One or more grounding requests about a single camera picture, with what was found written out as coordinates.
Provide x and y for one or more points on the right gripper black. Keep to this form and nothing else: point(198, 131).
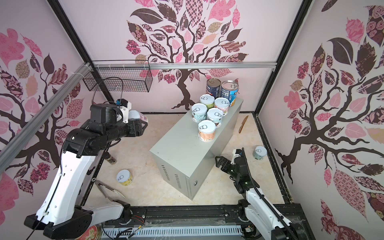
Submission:
point(223, 159)

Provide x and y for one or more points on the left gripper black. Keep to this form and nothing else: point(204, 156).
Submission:
point(135, 128)

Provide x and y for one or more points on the orange labelled can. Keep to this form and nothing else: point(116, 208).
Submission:
point(206, 130)

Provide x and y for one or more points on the white small can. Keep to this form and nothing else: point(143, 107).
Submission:
point(215, 115)

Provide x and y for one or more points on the yellow labelled can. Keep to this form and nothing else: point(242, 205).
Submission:
point(124, 177)

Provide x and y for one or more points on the pink labelled can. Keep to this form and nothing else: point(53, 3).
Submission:
point(223, 104)

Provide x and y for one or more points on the green labelled small can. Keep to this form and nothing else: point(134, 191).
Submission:
point(208, 100)

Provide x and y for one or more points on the large blue labelled can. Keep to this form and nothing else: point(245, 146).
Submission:
point(229, 90)

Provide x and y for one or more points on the dark tomato can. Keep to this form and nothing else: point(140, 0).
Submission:
point(213, 87)

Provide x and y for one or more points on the pink small can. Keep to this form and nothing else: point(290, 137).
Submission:
point(135, 115)

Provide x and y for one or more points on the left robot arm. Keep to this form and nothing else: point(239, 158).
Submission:
point(60, 217)

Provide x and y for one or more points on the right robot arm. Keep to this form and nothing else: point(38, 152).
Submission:
point(255, 207)

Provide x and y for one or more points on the grey metal cabinet box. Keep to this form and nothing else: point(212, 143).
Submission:
point(184, 160)

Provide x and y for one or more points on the dark spice bottle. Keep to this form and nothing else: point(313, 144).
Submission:
point(109, 158)

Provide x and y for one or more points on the metal tongs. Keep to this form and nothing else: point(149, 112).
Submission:
point(103, 187)

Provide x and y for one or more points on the red round tin lid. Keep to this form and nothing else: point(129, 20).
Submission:
point(92, 233)

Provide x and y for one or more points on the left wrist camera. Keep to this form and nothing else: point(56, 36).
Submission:
point(124, 109)

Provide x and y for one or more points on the wooden handled knife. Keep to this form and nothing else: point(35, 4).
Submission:
point(243, 123)

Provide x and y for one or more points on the black wire basket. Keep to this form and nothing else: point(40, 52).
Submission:
point(128, 76)

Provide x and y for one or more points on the black base frame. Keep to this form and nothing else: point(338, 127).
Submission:
point(218, 215)

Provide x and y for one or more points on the aluminium rail back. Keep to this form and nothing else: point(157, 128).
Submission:
point(170, 66)

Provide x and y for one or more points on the aluminium rail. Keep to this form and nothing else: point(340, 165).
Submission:
point(13, 148)
point(170, 66)

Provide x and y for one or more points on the white vented cable duct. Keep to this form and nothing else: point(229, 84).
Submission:
point(170, 233)

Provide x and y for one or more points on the aluminium rail left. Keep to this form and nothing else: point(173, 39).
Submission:
point(13, 148)

